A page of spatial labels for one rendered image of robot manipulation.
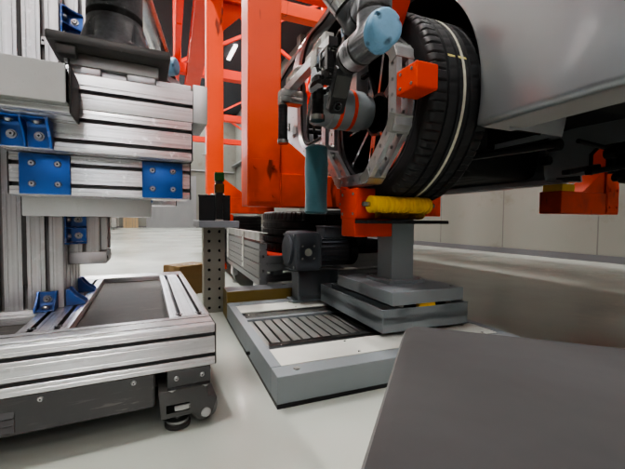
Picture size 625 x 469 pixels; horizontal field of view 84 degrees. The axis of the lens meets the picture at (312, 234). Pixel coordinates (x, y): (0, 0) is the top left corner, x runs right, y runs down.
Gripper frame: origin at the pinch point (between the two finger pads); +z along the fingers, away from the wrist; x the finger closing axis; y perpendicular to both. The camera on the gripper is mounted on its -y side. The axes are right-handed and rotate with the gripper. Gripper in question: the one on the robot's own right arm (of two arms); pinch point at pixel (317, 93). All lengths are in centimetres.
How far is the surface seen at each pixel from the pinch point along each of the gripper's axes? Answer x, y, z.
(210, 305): 20, -80, 79
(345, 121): -16.0, -3.1, 12.1
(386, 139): -20.5, -12.4, -5.9
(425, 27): -29.8, 20.4, -10.9
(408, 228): -43, -40, 11
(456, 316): -54, -71, -3
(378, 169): -24.5, -20.1, 4.2
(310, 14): -103, 184, 260
